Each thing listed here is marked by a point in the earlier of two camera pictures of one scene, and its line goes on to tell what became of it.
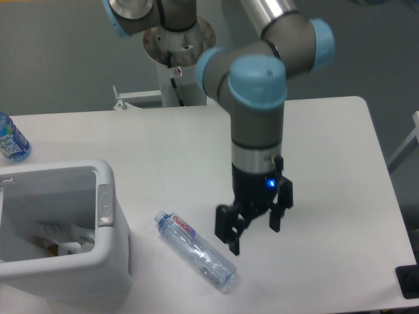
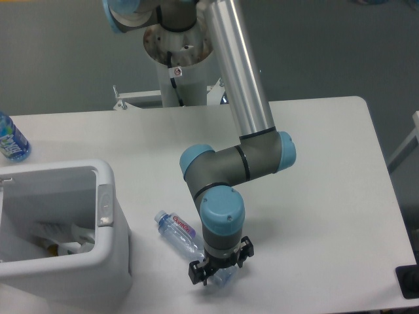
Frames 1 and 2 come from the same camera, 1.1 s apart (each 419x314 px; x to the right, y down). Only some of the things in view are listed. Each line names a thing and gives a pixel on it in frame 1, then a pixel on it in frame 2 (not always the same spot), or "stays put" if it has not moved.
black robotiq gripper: (253, 192) -> (198, 275)
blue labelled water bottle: (14, 144) stays put
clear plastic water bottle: (185, 237) stays put
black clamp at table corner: (408, 278) stays put
